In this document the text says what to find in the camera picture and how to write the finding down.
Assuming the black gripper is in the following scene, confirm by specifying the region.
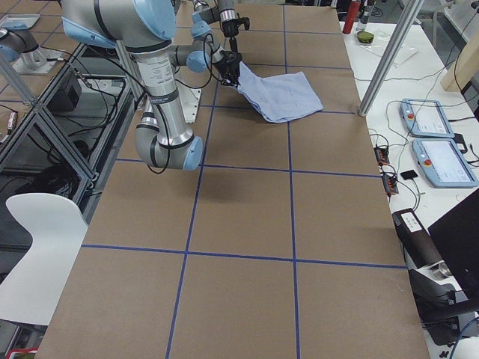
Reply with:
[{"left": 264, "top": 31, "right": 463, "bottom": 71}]
[
  {"left": 216, "top": 51, "right": 242, "bottom": 88},
  {"left": 221, "top": 17, "right": 250, "bottom": 53}
]

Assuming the red bottle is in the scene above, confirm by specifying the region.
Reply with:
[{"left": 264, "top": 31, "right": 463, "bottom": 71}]
[{"left": 342, "top": 0, "right": 361, "bottom": 34}]

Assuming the aluminium frame post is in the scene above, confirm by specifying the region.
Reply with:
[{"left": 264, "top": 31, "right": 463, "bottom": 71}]
[{"left": 358, "top": 0, "right": 424, "bottom": 117}]

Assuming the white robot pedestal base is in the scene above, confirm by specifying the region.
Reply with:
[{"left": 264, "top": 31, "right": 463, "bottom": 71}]
[{"left": 174, "top": 68, "right": 201, "bottom": 123}]

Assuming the light blue striped shirt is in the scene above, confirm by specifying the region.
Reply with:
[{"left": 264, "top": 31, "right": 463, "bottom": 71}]
[{"left": 237, "top": 63, "right": 323, "bottom": 123}]

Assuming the upper blue teach pendant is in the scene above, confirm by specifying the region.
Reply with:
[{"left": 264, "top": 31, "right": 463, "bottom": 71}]
[{"left": 400, "top": 98, "right": 454, "bottom": 138}]

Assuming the lower blue teach pendant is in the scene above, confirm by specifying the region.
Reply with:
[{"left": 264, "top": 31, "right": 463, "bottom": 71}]
[{"left": 412, "top": 138, "right": 478, "bottom": 188}]

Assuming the white chair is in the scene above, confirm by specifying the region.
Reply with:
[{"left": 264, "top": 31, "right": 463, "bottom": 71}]
[{"left": 1, "top": 193, "right": 88, "bottom": 325}]

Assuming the blue teach pendant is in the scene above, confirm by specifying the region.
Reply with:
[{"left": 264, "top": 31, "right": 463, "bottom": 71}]
[
  {"left": 400, "top": 98, "right": 454, "bottom": 138},
  {"left": 412, "top": 138, "right": 478, "bottom": 188}
]

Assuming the black monitor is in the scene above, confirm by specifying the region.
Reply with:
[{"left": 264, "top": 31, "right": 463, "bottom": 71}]
[{"left": 428, "top": 191, "right": 478, "bottom": 298}]

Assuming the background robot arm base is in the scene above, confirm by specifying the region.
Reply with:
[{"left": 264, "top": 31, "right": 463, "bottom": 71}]
[{"left": 1, "top": 20, "right": 57, "bottom": 75}]

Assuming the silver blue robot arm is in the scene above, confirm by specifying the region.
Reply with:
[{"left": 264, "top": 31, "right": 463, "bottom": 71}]
[
  {"left": 192, "top": 0, "right": 250, "bottom": 53},
  {"left": 61, "top": 1, "right": 249, "bottom": 171}
]

